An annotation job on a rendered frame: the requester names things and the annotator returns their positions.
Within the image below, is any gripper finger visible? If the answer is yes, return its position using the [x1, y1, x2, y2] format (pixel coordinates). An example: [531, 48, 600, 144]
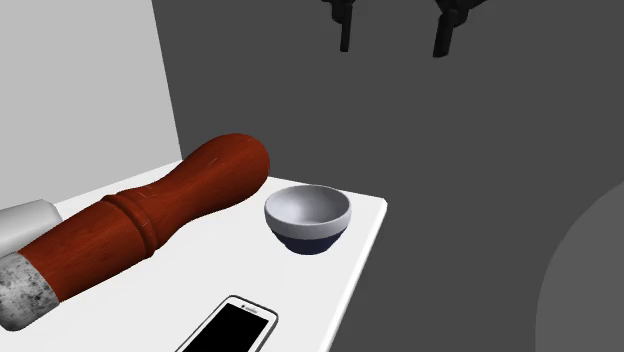
[432, 0, 489, 59]
[321, 0, 355, 54]

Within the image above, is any white bowl with dark base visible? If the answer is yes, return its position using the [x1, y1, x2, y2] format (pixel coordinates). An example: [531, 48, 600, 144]
[263, 183, 353, 257]

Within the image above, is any white table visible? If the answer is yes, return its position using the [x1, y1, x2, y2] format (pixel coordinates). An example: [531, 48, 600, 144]
[0, 159, 389, 352]

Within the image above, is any red wooden pepper mill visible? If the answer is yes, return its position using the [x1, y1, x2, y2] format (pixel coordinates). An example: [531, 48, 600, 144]
[0, 132, 272, 333]

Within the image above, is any white smartphone with black screen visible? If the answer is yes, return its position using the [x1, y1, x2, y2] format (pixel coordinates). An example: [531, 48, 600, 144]
[173, 294, 281, 352]

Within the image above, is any white rounded object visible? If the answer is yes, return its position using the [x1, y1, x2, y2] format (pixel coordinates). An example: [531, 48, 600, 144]
[0, 199, 64, 258]

